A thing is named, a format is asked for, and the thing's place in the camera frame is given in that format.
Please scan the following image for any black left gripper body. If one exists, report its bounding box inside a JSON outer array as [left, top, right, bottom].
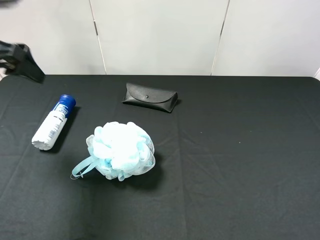
[[0, 40, 17, 75]]

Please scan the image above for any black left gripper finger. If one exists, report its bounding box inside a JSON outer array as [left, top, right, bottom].
[[11, 43, 46, 83]]

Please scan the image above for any blue white plastic bottle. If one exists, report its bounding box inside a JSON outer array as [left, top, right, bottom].
[[31, 94, 76, 151]]

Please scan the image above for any blue white bath loofah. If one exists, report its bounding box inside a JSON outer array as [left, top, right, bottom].
[[70, 121, 156, 182]]

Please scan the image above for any black leather glasses case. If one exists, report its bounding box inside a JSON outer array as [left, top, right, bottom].
[[122, 82, 178, 113]]

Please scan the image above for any black tablecloth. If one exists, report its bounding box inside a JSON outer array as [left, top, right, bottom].
[[0, 75, 320, 240]]

